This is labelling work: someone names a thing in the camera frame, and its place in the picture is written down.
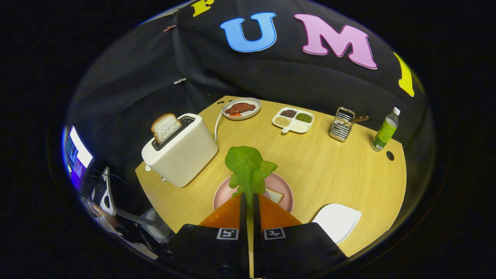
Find white round meat plate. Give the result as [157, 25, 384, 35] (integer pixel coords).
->
[222, 97, 262, 121]

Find white divided dish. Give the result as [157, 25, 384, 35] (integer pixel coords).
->
[272, 107, 315, 134]

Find metal wire utensil holder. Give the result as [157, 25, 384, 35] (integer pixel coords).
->
[329, 107, 356, 142]

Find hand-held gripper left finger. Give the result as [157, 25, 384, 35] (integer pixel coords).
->
[167, 193, 248, 279]

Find computer monitor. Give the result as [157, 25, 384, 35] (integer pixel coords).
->
[64, 125, 94, 192]

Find pink round plate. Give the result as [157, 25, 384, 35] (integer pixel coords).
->
[213, 172, 294, 214]

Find white office chair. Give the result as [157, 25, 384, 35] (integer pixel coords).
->
[116, 207, 173, 243]

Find black keyboard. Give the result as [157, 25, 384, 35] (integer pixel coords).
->
[93, 176, 108, 206]

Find white bread slice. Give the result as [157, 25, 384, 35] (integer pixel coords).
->
[151, 113, 183, 145]
[265, 188, 284, 205]

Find black backdrop cloth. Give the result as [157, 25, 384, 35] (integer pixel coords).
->
[64, 0, 436, 217]

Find white toaster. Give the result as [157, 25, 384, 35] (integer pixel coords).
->
[141, 113, 219, 188]

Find white squarish plate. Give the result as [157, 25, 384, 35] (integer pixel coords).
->
[312, 203, 362, 245]

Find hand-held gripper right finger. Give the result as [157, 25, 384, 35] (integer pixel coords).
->
[253, 193, 347, 279]

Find white toaster cable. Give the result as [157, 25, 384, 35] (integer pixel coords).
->
[214, 110, 225, 142]

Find green lettuce leaf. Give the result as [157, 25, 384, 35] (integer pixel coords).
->
[225, 146, 278, 206]

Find brown meat piece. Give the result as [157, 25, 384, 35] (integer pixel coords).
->
[225, 102, 256, 115]

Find green label plastic bottle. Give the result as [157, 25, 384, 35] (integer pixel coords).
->
[371, 107, 401, 152]

